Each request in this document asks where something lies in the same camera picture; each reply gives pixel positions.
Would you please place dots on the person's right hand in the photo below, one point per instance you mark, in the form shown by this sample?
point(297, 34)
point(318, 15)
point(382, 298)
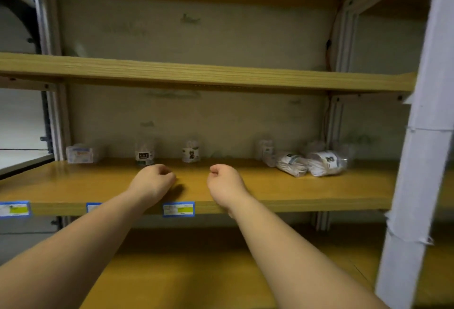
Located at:
point(227, 188)

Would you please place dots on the person's left hand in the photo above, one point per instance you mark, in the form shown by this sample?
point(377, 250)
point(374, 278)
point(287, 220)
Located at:
point(152, 184)

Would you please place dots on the wooden shelf with blue labels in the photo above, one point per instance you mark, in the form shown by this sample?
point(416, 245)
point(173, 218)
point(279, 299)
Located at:
point(301, 188)

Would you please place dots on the person's right forearm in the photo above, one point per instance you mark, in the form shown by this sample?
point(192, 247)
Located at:
point(294, 266)

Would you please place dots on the person's left forearm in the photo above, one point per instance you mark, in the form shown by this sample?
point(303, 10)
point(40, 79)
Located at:
point(64, 259)

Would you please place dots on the blue framed price label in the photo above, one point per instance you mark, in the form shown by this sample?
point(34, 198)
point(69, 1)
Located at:
point(14, 209)
point(178, 209)
point(93, 207)

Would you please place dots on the white slotted rack rail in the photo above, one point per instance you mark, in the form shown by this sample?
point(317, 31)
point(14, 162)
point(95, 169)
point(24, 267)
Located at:
point(345, 42)
point(53, 117)

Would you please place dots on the white metal upright post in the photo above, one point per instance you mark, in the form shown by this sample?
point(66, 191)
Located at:
point(418, 177)

